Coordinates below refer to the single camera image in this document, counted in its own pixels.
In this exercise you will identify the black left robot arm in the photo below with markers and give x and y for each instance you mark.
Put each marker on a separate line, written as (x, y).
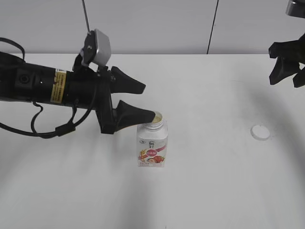
(25, 82)

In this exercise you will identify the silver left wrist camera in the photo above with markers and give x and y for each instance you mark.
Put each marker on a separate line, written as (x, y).
(96, 49)

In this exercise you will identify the white yili changqing yogurt bottle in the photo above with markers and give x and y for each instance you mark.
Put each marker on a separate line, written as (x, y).
(152, 141)

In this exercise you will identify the white round bottle cap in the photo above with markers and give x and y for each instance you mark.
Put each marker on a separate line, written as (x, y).
(260, 132)

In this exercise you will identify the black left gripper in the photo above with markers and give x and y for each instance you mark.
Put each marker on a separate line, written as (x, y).
(92, 90)

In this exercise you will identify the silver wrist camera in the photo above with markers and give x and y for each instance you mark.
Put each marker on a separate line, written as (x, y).
(96, 49)
(296, 8)

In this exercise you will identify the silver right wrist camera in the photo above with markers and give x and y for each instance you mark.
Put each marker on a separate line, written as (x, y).
(296, 8)

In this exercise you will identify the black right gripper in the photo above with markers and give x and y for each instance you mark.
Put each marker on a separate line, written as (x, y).
(289, 55)

